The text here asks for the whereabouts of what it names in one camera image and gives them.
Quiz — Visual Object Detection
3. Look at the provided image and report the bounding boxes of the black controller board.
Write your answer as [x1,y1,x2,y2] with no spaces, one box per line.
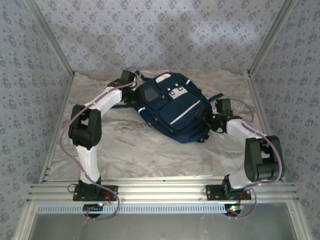
[224,203,245,218]
[83,203,105,218]

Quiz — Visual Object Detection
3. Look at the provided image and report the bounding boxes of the navy blue backpack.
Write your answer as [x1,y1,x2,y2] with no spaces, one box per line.
[111,71,225,145]

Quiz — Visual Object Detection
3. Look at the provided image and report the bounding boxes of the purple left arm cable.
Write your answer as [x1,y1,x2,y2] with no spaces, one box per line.
[60,66,143,222]

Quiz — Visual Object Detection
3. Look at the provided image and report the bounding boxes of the grey metal panel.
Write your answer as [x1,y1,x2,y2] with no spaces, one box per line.
[28,202,300,240]

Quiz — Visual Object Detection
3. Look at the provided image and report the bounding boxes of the aluminium frame leg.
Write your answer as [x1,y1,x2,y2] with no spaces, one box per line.
[287,202,313,240]
[13,202,38,240]

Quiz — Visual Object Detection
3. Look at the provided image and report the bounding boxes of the aluminium table side rail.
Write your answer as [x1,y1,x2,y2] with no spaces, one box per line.
[246,69,286,183]

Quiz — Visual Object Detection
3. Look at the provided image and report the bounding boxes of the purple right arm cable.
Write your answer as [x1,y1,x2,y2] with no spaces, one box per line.
[226,98,286,221]

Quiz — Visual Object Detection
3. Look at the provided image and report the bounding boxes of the aluminium frame post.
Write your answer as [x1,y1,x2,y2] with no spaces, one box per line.
[24,0,76,77]
[248,0,300,76]

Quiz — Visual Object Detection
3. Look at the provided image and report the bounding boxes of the aluminium mounting rail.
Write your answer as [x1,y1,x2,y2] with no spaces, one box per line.
[26,175,300,203]

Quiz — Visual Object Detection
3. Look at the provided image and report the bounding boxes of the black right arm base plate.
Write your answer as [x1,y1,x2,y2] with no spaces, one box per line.
[205,184,252,201]

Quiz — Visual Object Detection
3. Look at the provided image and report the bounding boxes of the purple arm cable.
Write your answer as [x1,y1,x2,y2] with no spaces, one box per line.
[226,98,286,221]
[60,66,143,222]

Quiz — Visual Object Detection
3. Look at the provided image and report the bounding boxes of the grey slotted cable duct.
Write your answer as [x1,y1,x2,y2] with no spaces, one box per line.
[36,203,242,215]

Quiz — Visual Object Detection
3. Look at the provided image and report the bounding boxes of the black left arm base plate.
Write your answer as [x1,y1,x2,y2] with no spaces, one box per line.
[72,185,119,202]

